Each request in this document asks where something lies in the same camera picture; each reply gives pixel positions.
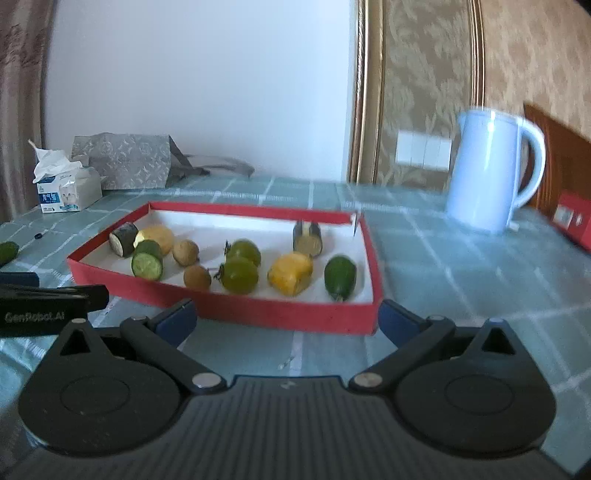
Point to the green persimmon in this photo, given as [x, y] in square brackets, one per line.
[244, 251]
[239, 277]

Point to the grey patterned paper bag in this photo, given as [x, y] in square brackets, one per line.
[124, 161]

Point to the gold ornate wall frame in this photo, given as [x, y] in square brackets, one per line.
[369, 92]

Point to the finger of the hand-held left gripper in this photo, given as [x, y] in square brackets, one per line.
[69, 295]
[18, 278]

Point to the cut cucumber piece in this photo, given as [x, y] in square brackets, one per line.
[8, 251]
[147, 265]

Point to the brown kiwi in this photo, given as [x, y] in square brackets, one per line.
[185, 252]

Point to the red shallow cardboard box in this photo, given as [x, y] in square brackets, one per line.
[277, 316]

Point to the light blue electric kettle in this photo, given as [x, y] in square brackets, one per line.
[485, 175]

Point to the brown longan with twig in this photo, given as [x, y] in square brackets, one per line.
[197, 278]

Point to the white wall switch panel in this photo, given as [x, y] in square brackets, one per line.
[422, 148]

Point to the cucumber end piece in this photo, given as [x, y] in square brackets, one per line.
[339, 277]

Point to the brown wooden headboard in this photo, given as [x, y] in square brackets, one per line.
[568, 157]

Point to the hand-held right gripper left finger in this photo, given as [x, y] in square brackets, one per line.
[178, 321]

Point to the tissue pack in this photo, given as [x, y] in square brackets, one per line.
[69, 194]

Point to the green checked tablecloth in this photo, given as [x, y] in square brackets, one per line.
[461, 286]

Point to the yellow jackfruit piece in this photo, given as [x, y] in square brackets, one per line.
[290, 274]

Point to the dark eggplant piece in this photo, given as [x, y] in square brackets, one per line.
[122, 240]

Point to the red box with white label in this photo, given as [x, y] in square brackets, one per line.
[577, 221]

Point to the cut yellow potato piece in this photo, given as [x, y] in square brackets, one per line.
[159, 235]

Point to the dark sugarcane piece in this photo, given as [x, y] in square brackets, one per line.
[308, 240]

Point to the beige curtain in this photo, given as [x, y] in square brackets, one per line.
[23, 115]

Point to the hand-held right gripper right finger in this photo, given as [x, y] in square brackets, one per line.
[392, 321]

